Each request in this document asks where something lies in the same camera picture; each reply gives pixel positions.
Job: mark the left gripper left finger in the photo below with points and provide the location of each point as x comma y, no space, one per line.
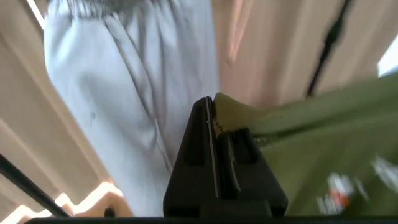
192,180

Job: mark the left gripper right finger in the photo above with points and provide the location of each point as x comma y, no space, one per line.
255,183

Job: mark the green garment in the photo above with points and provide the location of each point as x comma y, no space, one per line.
311,149

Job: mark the pale grey shorts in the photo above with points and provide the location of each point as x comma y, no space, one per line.
124,93

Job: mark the black clothes rack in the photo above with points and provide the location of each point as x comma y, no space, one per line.
331,37

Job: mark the beige curtain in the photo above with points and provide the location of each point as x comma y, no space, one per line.
280,46

